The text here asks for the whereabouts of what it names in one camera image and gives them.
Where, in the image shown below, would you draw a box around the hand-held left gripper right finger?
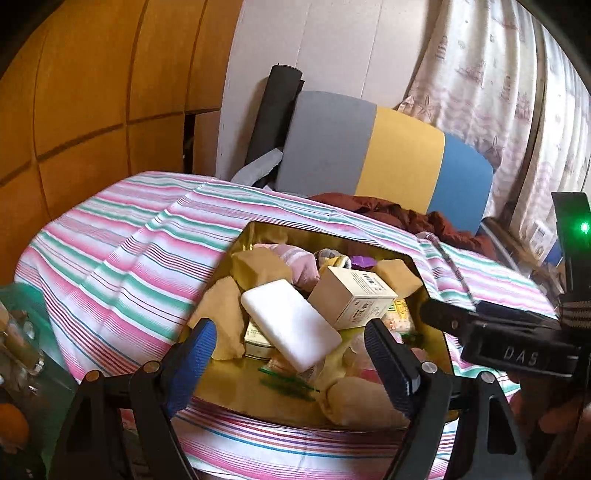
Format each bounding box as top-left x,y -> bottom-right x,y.
364,318 -> 535,480

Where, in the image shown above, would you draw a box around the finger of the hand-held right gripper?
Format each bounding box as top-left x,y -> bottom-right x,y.
418,298 -> 482,334
475,301 -> 560,325

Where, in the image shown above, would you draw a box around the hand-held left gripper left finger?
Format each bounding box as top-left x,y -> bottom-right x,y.
55,318 -> 219,480

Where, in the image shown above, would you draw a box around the gold metal tin box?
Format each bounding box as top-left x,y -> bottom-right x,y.
185,220 -> 456,433

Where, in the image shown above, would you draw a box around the cream cloth bundle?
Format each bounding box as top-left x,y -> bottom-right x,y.
318,376 -> 413,428

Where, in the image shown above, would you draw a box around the cracker packet green edges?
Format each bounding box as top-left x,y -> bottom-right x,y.
259,354 -> 325,398
390,299 -> 416,335

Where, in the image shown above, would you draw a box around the yellow sponge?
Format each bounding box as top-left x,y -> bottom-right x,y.
188,277 -> 249,361
371,259 -> 424,299
230,251 -> 290,292

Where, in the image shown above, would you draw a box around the beige carton box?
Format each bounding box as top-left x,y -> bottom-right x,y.
307,266 -> 399,331

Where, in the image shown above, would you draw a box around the white foam block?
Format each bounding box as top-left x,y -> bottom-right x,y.
240,279 -> 343,373

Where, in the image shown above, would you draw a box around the pink sock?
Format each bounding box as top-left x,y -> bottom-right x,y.
265,243 -> 321,292

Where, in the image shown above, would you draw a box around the person's right hand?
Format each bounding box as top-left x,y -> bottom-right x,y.
510,376 -> 591,462

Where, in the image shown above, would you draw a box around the white blue carton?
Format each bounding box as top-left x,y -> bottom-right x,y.
531,219 -> 560,260

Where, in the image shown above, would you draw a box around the brown padded jacket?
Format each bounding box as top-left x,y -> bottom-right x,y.
306,192 -> 498,260

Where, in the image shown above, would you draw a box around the pink green striped tablecloth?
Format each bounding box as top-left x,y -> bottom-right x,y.
14,171 -> 560,480

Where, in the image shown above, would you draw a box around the green tray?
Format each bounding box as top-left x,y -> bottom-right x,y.
0,281 -> 82,480

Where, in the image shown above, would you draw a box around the small glass bottle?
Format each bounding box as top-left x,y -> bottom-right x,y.
0,302 -> 45,380

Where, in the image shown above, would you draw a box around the orange fruit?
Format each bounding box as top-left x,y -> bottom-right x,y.
0,403 -> 31,452

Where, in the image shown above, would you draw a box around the grey yellow blue chair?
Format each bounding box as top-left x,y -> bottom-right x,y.
274,90 -> 495,237

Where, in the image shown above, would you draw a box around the pale printed curtain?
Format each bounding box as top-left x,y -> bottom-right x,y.
396,0 -> 591,260

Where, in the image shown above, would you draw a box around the black rolled mat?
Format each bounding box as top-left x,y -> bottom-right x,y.
244,64 -> 306,186

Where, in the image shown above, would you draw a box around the orange wooden wardrobe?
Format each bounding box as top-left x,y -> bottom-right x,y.
0,0 -> 242,288

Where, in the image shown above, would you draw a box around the thin grey cord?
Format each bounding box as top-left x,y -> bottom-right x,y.
433,237 -> 477,306

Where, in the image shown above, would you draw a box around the grey chair frame tube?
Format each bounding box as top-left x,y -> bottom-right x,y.
480,220 -> 519,271

